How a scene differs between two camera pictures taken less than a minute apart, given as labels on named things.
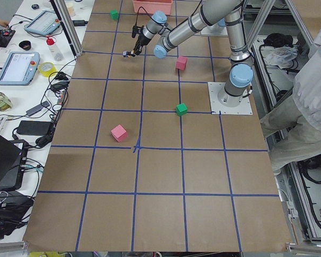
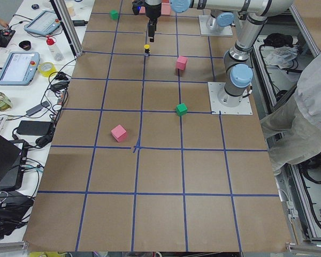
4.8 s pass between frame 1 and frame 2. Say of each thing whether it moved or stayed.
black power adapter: stayed
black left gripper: moved
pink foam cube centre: stayed
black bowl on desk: stayed
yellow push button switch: moved
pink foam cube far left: stayed
